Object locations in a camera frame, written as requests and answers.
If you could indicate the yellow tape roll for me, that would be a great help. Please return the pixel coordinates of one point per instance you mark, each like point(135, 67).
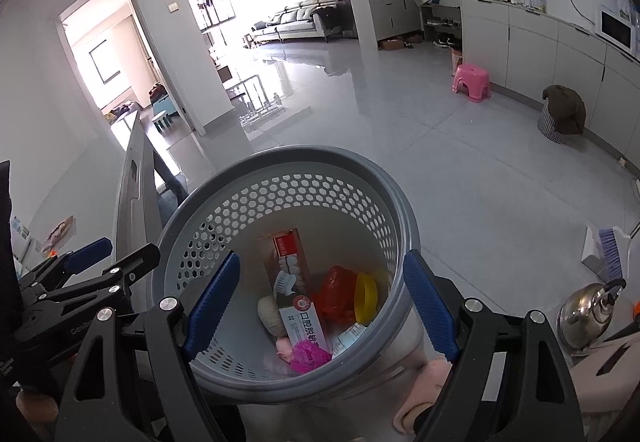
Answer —
point(372, 302)

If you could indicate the printed snack packet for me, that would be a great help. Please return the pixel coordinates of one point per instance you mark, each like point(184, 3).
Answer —
point(60, 233)

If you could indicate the white scrub brush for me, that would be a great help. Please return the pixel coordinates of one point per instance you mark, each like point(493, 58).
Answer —
point(285, 283)

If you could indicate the red plastic bag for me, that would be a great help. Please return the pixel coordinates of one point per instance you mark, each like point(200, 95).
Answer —
point(335, 294)

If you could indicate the blue bristle brush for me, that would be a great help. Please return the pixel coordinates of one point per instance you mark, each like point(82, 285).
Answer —
point(611, 254)

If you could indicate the red and white toothpaste box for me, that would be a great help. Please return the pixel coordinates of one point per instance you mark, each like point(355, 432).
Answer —
point(305, 327)

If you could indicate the brown cardboard box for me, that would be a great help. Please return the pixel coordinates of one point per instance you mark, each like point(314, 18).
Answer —
point(393, 43)

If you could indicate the person's left hand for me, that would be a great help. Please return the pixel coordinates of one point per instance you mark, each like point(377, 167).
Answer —
point(36, 406)

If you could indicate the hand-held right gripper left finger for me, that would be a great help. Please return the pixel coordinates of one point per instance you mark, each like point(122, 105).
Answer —
point(212, 307)

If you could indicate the magenta mesh scrubber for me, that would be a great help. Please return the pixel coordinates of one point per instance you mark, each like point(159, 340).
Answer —
point(310, 358)

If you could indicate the steel kettle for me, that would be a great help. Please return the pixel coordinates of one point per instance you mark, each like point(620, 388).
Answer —
point(582, 317)

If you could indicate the pink plastic stool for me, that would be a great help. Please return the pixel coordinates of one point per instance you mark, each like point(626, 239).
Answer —
point(470, 81)

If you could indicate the beige bag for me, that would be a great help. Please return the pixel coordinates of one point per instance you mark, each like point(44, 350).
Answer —
point(605, 392)

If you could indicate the light grey sofa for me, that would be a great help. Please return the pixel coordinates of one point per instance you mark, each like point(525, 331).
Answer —
point(290, 22)

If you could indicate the small patterned bin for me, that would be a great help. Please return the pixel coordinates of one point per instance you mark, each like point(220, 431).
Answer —
point(456, 59)

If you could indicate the striped laundry basket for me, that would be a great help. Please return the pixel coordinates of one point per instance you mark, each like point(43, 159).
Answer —
point(549, 127)

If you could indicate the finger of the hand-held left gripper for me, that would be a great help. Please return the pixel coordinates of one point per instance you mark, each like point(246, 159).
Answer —
point(87, 249)
point(127, 267)

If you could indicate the light grey floor cabinets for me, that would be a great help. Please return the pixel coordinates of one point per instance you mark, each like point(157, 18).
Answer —
point(530, 47)

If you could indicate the grey perforated plastic basket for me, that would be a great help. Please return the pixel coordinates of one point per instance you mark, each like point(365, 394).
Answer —
point(280, 157)

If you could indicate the dark jacket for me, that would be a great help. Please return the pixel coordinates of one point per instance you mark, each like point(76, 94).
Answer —
point(327, 18)

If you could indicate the white table with grey edge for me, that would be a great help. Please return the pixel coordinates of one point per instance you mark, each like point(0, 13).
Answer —
point(135, 172)

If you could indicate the light switch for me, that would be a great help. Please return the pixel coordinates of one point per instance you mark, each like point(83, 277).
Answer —
point(172, 7)

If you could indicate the beige sponge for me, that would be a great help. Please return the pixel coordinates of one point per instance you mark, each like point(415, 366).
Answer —
point(270, 314)

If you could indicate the small green and white table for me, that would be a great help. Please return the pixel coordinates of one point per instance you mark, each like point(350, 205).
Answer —
point(161, 121)

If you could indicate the blue and white packet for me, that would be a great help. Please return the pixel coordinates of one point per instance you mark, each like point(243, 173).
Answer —
point(19, 234)

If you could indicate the orange and black toy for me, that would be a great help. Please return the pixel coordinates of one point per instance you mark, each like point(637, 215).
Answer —
point(636, 309)

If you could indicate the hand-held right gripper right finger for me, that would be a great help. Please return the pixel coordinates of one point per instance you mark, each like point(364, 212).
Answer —
point(430, 307)

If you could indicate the white dustpan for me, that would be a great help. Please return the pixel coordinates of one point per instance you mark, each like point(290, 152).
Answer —
point(590, 249)

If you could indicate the small blue and white wrapper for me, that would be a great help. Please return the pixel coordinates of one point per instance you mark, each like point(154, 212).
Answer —
point(350, 338)

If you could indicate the white microwave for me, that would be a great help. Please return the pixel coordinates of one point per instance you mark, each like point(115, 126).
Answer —
point(615, 29)

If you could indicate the grey shoe rack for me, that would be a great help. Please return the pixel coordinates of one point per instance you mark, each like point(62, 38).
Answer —
point(440, 24)

